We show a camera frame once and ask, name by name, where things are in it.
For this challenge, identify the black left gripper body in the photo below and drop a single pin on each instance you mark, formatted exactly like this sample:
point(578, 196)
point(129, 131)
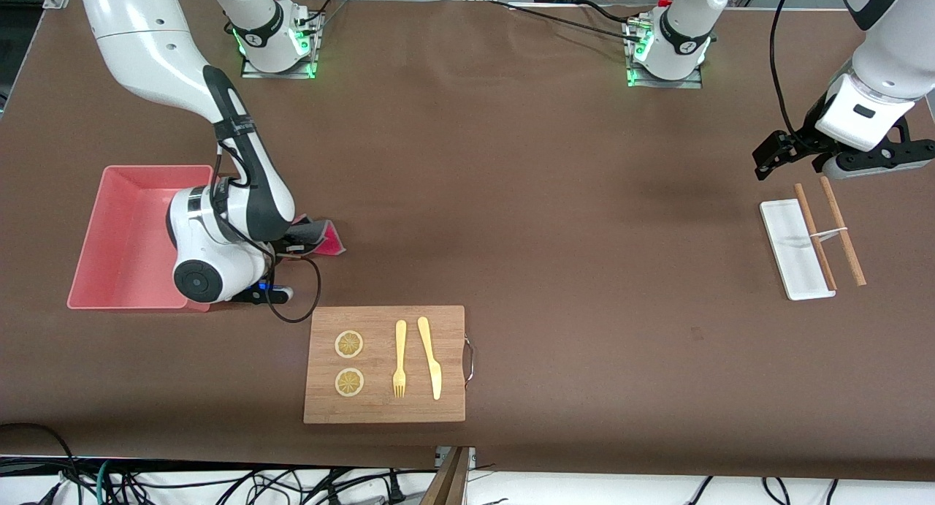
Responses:
point(798, 142)

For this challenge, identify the pink and grey cloth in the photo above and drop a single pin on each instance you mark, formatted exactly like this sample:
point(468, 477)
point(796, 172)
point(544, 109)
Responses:
point(332, 243)

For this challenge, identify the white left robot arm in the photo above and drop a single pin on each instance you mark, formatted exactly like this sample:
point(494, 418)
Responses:
point(884, 66)

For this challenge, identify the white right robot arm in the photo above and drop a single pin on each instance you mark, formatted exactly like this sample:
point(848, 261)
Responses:
point(146, 37)

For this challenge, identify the white rectangular tray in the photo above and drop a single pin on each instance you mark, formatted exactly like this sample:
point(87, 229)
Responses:
point(785, 234)

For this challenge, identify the wooden stick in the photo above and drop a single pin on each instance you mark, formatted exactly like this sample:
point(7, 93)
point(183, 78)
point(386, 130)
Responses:
point(842, 231)
point(814, 234)

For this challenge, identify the white rubber band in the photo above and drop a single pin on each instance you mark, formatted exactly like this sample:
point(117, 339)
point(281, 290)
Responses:
point(829, 234)

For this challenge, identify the yellow plastic knife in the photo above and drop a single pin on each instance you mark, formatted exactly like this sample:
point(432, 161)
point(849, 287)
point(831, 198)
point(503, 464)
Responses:
point(431, 359)

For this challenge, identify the yellow plastic fork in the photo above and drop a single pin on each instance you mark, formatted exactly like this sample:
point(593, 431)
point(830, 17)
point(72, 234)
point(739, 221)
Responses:
point(399, 359)

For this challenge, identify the wooden cutting board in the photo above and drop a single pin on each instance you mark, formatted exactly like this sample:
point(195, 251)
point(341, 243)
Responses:
point(372, 322)

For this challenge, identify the lemon slice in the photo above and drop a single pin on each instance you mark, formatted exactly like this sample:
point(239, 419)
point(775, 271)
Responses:
point(349, 344)
point(349, 382)

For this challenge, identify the wooden table leg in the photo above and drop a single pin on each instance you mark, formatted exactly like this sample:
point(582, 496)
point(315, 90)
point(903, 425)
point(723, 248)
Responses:
point(447, 487)

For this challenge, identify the black power plug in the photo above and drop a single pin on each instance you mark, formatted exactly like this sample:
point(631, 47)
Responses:
point(394, 490)

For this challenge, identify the pink plastic bin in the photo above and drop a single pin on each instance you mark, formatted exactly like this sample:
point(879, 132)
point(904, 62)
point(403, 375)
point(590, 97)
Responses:
point(124, 234)

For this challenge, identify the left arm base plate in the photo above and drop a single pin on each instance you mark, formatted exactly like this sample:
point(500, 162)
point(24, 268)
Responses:
point(665, 83)

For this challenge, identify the white metal bracket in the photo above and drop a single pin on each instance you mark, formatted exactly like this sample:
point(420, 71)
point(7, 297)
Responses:
point(440, 457)

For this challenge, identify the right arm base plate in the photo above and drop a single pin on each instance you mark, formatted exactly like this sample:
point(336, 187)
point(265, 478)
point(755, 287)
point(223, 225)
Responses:
point(281, 74)

